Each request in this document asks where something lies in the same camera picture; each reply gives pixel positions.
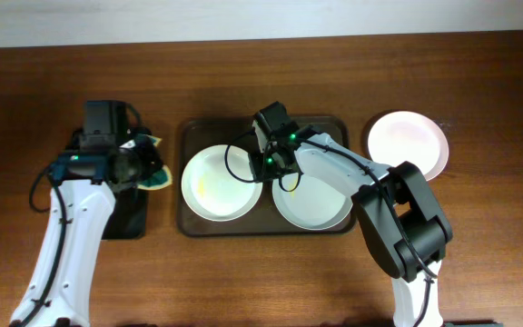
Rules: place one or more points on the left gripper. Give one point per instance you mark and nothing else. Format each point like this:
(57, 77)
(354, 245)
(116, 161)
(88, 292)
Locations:
(151, 156)

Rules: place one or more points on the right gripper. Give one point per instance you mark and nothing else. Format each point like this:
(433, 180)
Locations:
(259, 172)

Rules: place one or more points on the green and yellow sponge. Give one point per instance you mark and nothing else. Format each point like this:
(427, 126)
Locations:
(154, 179)

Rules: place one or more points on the cream white plate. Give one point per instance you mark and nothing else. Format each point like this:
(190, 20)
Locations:
(212, 192)

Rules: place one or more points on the pink plate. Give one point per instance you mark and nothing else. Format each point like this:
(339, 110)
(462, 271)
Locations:
(404, 136)

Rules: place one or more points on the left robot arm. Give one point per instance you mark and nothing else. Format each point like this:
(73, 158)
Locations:
(97, 192)

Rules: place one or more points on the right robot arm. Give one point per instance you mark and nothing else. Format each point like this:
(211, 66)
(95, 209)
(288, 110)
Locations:
(402, 223)

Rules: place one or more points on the brown serving tray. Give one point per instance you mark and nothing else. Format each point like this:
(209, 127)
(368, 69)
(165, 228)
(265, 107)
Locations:
(264, 218)

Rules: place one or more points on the black plastic tray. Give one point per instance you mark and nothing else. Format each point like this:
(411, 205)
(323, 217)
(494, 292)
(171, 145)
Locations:
(128, 219)

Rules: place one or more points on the light blue plate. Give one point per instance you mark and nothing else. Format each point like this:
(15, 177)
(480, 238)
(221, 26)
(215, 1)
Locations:
(309, 203)

